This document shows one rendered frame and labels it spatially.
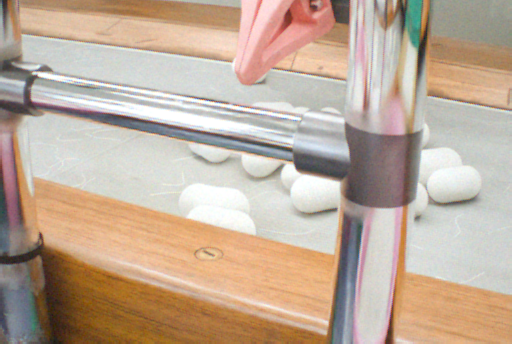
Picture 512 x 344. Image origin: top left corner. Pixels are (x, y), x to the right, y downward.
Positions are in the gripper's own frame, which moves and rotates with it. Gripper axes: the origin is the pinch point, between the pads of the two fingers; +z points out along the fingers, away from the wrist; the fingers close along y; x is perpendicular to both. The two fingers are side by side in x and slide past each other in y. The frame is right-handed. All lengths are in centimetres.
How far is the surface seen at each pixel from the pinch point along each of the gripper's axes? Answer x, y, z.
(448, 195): 3.9, 12.4, 2.8
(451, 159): 4.8, 11.7, 0.1
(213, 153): 3.2, -1.4, 4.2
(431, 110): 14.9, 7.0, -8.6
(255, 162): 2.5, 1.7, 4.4
